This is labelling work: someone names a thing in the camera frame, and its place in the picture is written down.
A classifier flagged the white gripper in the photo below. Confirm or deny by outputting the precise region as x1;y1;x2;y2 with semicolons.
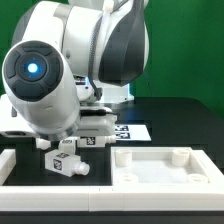
0;94;117;138

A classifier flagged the white marker sheet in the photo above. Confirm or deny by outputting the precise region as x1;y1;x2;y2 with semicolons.
115;124;151;141

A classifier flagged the white U-shaped fence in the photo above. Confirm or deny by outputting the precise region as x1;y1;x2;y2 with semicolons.
0;148;224;213

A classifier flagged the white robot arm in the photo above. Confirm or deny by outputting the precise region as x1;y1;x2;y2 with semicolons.
0;0;149;141

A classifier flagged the white square tabletop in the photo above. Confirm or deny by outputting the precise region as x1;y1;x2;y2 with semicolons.
111;147;224;185

